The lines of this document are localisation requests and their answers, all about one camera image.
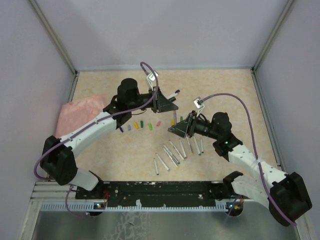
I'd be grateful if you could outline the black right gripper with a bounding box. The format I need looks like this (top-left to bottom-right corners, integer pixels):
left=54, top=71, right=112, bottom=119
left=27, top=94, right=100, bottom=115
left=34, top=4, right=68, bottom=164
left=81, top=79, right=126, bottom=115
left=168, top=110, right=220, bottom=140

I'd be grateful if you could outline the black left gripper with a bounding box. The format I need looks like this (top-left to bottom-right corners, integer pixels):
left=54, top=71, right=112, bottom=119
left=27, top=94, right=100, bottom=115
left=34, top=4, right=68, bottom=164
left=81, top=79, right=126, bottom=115
left=129, top=86, right=178, bottom=114

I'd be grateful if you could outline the grey purple pen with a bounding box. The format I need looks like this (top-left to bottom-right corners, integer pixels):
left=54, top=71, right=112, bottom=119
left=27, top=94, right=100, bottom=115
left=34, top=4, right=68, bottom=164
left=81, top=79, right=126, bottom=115
left=173, top=110, right=177, bottom=125

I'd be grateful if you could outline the pink capped marker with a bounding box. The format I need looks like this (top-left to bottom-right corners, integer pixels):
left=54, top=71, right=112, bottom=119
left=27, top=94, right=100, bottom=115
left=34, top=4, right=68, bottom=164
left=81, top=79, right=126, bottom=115
left=178, top=138, right=188, bottom=160

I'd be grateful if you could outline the light green marker cap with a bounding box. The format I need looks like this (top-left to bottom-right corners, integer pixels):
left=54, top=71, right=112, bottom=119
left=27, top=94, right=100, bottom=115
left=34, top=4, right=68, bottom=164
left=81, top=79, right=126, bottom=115
left=148, top=122, right=153, bottom=131

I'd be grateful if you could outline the black capped white marker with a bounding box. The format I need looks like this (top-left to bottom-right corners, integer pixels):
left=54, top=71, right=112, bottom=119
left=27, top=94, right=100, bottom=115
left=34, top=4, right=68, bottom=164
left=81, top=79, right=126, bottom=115
left=200, top=137, right=205, bottom=154

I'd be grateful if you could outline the dark green capped marker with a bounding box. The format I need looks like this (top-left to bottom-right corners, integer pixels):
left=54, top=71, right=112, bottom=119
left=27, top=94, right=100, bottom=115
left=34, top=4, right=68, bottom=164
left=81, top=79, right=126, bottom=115
left=193, top=137, right=202, bottom=156

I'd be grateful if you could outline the light green capped marker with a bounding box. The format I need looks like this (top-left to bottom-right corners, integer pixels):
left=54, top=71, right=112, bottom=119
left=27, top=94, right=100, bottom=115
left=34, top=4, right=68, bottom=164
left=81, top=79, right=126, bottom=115
left=169, top=140, right=185, bottom=161

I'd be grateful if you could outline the grey blue capped marker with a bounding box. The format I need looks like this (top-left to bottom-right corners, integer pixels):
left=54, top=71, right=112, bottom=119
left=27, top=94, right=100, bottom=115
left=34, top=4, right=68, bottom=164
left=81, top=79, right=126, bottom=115
left=155, top=153, right=170, bottom=172

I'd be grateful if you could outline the yellow capped white marker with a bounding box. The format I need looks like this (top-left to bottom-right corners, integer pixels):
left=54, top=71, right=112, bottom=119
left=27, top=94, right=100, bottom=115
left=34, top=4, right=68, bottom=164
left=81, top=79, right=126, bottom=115
left=163, top=147, right=179, bottom=168

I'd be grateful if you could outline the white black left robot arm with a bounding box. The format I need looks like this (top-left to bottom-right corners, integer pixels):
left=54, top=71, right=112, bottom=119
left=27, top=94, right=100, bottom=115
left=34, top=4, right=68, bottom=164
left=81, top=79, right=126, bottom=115
left=36, top=78, right=178, bottom=199

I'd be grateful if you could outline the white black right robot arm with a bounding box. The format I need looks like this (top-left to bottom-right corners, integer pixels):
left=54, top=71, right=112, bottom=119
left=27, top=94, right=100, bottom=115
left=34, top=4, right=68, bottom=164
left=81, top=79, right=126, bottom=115
left=168, top=112, right=313, bottom=227

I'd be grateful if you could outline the blue tipped white marker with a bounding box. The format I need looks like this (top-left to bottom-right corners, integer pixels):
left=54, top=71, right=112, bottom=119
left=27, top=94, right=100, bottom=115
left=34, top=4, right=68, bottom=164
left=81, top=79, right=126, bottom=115
left=167, top=89, right=180, bottom=99

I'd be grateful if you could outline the pink cloth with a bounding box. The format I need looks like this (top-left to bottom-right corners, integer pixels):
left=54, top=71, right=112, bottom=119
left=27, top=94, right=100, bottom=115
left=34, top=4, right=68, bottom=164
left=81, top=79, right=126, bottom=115
left=55, top=94, right=106, bottom=138

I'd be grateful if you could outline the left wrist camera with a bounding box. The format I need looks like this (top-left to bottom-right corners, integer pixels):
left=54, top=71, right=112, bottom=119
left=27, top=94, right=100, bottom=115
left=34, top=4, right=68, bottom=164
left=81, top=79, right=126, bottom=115
left=146, top=71, right=159, bottom=91

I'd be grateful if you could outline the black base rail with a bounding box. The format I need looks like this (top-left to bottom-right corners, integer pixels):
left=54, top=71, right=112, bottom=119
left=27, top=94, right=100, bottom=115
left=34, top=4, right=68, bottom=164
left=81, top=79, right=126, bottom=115
left=75, top=181, right=237, bottom=208

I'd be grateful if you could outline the aluminium frame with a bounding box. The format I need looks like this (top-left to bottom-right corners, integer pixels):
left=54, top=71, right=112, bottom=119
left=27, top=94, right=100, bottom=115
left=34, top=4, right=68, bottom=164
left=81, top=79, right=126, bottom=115
left=17, top=0, right=320, bottom=240

